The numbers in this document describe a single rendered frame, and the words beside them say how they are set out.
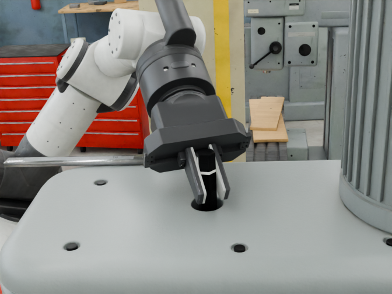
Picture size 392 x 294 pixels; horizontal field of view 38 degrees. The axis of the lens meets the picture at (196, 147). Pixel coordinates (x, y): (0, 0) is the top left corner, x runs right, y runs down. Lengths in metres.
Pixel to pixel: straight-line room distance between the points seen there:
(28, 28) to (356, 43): 9.82
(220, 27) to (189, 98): 1.67
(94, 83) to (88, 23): 9.02
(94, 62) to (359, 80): 0.52
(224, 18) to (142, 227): 1.77
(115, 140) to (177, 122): 4.92
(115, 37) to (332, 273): 0.40
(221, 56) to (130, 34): 1.63
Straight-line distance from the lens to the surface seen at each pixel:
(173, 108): 0.65
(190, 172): 0.62
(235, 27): 2.33
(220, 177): 0.62
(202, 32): 0.77
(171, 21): 0.70
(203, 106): 0.66
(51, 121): 1.05
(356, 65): 0.58
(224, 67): 2.36
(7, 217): 1.14
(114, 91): 0.98
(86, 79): 0.97
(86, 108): 1.02
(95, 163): 0.76
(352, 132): 0.60
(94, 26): 9.98
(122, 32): 0.73
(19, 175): 1.10
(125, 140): 5.53
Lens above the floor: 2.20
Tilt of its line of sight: 23 degrees down
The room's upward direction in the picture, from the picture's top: 3 degrees counter-clockwise
